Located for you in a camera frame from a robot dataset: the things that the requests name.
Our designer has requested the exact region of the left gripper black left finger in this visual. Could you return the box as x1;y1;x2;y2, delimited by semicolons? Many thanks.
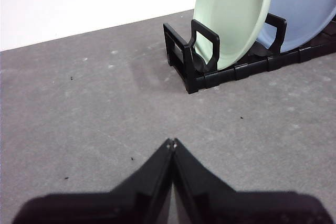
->
12;137;175;224

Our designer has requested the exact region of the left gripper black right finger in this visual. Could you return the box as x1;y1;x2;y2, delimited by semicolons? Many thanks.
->
172;137;333;224

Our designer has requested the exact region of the green round plate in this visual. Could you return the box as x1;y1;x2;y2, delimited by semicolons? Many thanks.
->
193;0;274;70

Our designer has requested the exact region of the blue round plate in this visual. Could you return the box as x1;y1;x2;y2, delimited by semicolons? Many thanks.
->
256;0;336;54

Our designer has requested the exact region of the black plate rack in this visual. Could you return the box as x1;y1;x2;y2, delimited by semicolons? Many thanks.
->
162;13;336;95

